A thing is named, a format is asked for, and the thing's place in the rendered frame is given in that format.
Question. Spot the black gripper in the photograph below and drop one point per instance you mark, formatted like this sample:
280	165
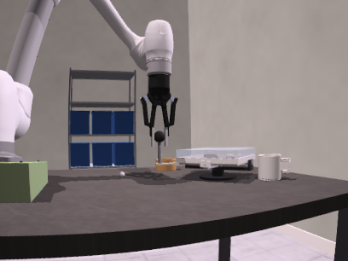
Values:
159	94

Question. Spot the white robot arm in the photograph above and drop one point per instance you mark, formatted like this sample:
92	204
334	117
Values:
16	96

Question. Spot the white mug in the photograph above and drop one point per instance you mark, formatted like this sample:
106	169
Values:
269	167

